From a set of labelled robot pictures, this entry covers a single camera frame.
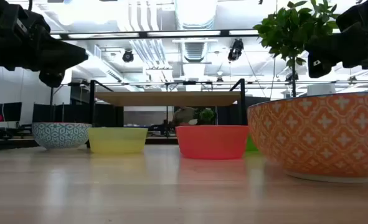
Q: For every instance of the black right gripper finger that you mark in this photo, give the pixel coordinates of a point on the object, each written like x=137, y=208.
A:
x=333, y=49

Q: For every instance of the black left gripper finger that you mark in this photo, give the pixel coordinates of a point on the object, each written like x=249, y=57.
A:
x=62, y=57

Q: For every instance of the teal patterned ceramic bowl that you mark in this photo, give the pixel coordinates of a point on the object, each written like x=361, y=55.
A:
x=59, y=135

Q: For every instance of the orange patterned ceramic bowl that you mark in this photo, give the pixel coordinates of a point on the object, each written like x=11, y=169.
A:
x=320, y=137

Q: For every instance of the yellow plastic bowl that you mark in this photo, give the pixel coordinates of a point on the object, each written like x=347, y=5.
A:
x=116, y=140

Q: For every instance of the green plastic bowl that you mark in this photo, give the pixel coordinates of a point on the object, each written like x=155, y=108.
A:
x=251, y=145

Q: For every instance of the orange plastic bowl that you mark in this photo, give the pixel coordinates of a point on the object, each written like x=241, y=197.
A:
x=211, y=141

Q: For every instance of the green leafy potted tree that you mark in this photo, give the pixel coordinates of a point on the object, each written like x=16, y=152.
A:
x=288, y=31

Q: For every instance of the black hanging spotlight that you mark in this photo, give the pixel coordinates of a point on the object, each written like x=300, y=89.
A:
x=127, y=56
x=236, y=49

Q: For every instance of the black computer monitor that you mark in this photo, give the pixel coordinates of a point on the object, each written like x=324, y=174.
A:
x=12, y=111

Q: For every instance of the small green background plant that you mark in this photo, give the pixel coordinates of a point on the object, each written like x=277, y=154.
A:
x=207, y=115

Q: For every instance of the black aluminium rig frame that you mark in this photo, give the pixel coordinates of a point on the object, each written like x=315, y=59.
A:
x=143, y=34

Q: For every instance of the wooden shelf with black frame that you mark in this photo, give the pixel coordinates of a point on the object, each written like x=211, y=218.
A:
x=168, y=99

